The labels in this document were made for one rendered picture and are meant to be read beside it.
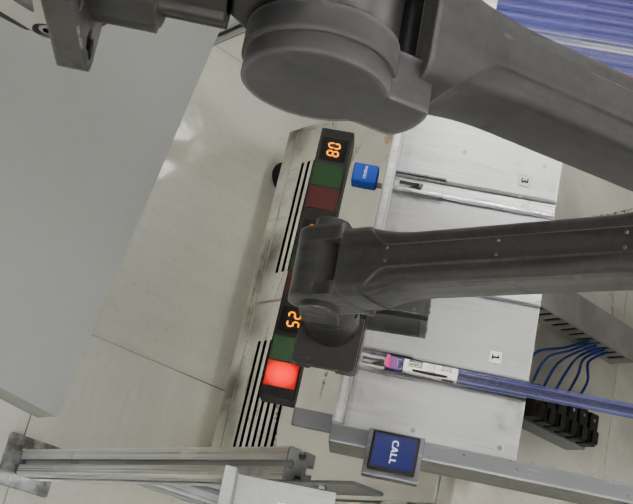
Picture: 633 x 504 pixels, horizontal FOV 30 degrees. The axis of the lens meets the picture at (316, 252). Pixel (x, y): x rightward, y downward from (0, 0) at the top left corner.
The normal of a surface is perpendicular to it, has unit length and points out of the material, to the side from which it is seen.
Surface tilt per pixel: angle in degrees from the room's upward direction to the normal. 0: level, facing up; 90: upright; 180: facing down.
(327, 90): 91
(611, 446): 0
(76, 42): 90
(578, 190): 0
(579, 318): 0
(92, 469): 90
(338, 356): 46
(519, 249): 80
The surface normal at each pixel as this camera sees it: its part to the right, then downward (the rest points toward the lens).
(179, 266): 0.66, -0.13
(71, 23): -0.17, 0.93
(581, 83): 0.46, -0.20
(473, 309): -0.03, -0.37
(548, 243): -0.60, -0.35
